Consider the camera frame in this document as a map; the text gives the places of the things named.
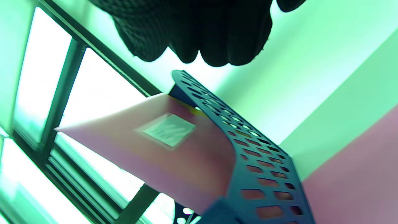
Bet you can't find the person's right hand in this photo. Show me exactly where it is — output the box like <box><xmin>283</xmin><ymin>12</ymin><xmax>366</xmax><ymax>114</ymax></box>
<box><xmin>89</xmin><ymin>0</ymin><xmax>307</xmax><ymax>67</ymax></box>

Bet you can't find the orange cardstock sheet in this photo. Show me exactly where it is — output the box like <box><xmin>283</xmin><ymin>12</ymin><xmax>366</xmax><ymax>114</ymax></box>
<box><xmin>183</xmin><ymin>104</ymin><xmax>207</xmax><ymax>117</ymax></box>

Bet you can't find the clear L-shaped folder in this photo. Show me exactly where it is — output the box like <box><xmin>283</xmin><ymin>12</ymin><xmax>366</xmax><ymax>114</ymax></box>
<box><xmin>54</xmin><ymin>93</ymin><xmax>236</xmax><ymax>215</ymax></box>

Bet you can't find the pink cardstock sheet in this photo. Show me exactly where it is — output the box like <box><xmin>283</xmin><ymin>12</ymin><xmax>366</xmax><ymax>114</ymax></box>
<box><xmin>302</xmin><ymin>104</ymin><xmax>398</xmax><ymax>224</ymax></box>

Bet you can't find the blue plastic file organizer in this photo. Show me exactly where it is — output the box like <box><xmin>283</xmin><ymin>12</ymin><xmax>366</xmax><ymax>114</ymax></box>
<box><xmin>169</xmin><ymin>70</ymin><xmax>316</xmax><ymax>224</ymax></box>

